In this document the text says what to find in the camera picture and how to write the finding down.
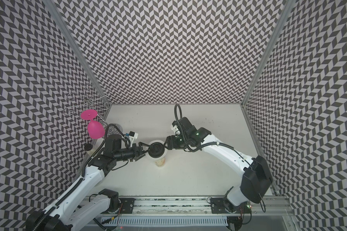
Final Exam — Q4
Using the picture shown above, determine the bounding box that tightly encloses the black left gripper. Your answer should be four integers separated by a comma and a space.
115, 141, 154, 162

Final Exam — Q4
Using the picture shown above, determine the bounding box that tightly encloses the translucent round leak-proof paper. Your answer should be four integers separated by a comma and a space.
148, 140, 167, 160

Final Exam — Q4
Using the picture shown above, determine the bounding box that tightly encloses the black plastic cup lid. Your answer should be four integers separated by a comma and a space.
148, 142, 165, 159

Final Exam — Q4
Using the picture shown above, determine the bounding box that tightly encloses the printed paper milk tea cup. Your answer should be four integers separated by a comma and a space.
155, 158, 165, 167

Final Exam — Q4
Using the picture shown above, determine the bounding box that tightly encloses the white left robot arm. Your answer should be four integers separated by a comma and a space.
25, 132, 148, 231

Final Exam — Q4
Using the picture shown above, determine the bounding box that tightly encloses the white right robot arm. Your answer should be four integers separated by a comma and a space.
164, 104, 273, 213

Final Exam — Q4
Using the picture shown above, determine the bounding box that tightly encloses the pink plastic wine glass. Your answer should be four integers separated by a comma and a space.
80, 109, 105, 139

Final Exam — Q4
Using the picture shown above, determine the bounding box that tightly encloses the small black-capped spice jar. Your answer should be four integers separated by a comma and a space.
84, 143, 96, 156

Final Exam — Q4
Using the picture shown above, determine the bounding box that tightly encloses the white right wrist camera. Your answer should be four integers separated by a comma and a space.
171, 121, 181, 136

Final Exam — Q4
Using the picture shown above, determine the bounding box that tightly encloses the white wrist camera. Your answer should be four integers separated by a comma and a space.
125, 131, 138, 143
171, 121, 181, 136

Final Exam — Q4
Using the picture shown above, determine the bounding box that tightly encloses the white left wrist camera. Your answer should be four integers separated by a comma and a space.
125, 131, 138, 143

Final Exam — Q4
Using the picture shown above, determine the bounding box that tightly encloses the chrome wire glass rack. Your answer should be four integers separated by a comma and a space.
64, 84, 124, 139

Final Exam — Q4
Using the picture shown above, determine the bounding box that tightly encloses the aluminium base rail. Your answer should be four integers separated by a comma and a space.
90, 196, 300, 231

